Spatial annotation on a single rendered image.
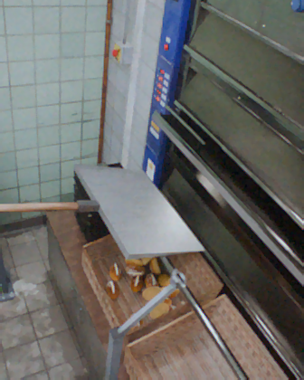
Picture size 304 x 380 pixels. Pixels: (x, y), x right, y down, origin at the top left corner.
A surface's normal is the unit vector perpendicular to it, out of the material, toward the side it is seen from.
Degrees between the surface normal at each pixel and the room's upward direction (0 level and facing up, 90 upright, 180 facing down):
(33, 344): 0
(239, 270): 70
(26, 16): 90
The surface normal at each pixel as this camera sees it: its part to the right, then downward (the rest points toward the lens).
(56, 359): 0.13, -0.79
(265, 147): -0.79, -0.10
